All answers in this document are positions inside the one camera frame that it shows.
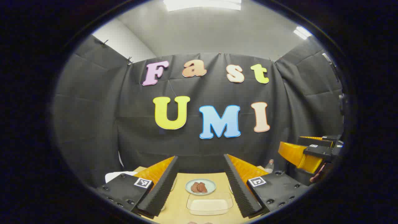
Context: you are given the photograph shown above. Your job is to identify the clear glass container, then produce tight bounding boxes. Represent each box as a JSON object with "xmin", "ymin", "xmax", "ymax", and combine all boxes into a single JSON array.
[{"xmin": 186, "ymin": 192, "xmax": 234, "ymax": 216}]

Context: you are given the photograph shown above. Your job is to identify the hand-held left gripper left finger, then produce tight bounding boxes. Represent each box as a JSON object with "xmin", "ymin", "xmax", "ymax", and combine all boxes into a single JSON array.
[{"xmin": 96, "ymin": 156, "xmax": 179, "ymax": 217}]

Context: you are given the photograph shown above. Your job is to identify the pale green plate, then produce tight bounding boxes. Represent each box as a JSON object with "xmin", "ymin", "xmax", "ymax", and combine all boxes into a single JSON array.
[{"xmin": 186, "ymin": 178, "xmax": 216, "ymax": 196}]

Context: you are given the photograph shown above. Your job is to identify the long ceiling light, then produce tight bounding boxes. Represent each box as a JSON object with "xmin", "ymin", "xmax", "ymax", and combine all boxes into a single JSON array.
[{"xmin": 163, "ymin": 0, "xmax": 242, "ymax": 12}]

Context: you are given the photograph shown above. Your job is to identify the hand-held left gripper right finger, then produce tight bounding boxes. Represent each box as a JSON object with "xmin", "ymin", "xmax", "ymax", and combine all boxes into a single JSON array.
[{"xmin": 224, "ymin": 154, "xmax": 310, "ymax": 218}]

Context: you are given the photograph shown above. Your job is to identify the white rice cooker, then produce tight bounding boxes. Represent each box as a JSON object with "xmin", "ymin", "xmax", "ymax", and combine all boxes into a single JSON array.
[{"xmin": 105, "ymin": 170, "xmax": 138, "ymax": 184}]

